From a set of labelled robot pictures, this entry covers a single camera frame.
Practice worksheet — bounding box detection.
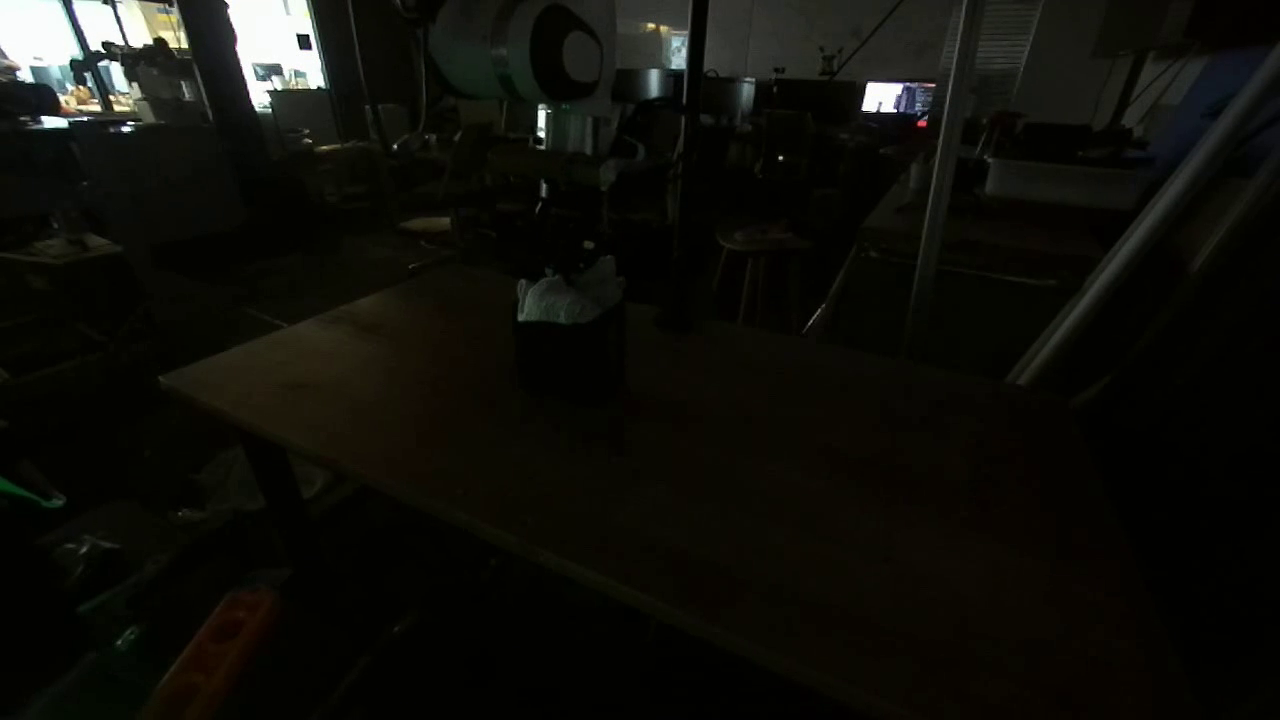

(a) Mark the orange tool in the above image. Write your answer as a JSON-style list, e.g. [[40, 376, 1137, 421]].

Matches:
[[136, 583, 289, 720]]

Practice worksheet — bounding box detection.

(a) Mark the black box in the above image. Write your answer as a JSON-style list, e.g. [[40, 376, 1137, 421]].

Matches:
[[511, 298, 634, 400]]

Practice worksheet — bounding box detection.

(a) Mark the lit computer monitor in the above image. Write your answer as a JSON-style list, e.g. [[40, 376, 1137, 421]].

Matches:
[[858, 75, 940, 119]]

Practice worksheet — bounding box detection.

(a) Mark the slanted metal rail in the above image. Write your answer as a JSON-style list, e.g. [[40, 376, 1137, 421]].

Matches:
[[1003, 46, 1280, 391]]

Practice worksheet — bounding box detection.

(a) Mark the light metal pole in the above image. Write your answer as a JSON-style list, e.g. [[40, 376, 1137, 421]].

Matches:
[[905, 0, 983, 356]]

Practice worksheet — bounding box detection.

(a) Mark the green handle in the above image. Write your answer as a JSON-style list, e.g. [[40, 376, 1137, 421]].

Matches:
[[0, 472, 67, 521]]

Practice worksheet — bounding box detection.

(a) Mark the dark vertical pole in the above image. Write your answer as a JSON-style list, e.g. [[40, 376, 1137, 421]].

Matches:
[[665, 0, 716, 337]]

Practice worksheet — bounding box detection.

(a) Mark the white terry towel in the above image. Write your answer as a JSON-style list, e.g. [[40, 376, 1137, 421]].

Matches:
[[511, 252, 634, 331]]

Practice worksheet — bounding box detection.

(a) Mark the wooden stool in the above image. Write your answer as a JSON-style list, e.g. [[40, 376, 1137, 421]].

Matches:
[[705, 224, 811, 331]]

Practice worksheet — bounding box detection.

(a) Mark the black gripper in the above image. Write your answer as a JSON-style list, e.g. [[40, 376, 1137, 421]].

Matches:
[[524, 146, 613, 284]]

